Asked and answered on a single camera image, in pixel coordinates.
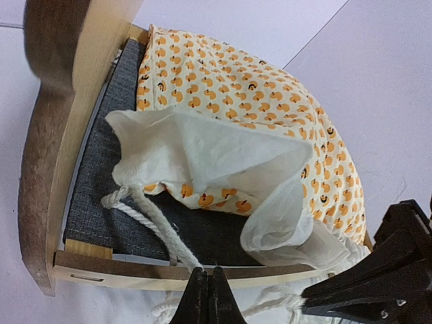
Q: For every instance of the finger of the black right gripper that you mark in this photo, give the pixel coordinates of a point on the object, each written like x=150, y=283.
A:
x=390, y=285

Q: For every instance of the wooden pet bed frame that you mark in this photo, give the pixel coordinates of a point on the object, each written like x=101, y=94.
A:
x=70, y=46

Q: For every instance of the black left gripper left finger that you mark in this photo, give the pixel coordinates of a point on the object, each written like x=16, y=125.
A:
x=193, y=305

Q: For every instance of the duck print mattress cushion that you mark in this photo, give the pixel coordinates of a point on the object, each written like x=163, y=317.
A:
x=225, y=131

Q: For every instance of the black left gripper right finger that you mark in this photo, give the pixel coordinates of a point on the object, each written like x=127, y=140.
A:
x=222, y=306

